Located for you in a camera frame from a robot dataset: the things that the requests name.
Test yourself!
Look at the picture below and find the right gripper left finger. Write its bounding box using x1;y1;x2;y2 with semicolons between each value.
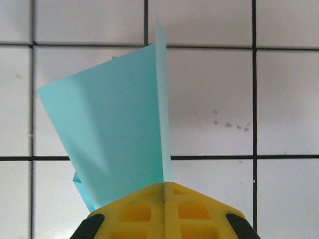
70;182;165;239

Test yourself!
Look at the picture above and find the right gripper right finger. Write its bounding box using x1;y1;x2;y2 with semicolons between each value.
164;181;262;239

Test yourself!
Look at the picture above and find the light blue paper sheet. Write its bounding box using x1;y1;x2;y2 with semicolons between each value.
36;17;173;213

